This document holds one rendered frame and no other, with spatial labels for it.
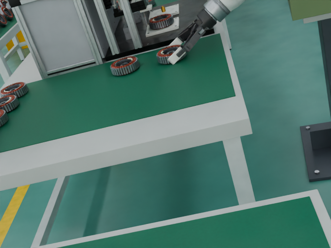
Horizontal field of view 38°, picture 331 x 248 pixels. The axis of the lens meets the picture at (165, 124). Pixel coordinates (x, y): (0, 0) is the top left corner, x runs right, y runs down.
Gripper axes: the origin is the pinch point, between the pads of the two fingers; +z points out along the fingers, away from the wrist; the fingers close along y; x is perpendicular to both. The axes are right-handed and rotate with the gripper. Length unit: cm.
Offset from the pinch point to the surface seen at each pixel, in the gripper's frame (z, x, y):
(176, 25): -5.1, -1.6, 31.1
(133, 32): 7.8, 12.3, 19.9
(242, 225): -2, -3, -103
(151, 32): 4.5, 4.0, 32.8
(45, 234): 93, -14, -8
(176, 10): -8, -3, 57
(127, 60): 14.6, 9.4, 5.3
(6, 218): 134, -11, 43
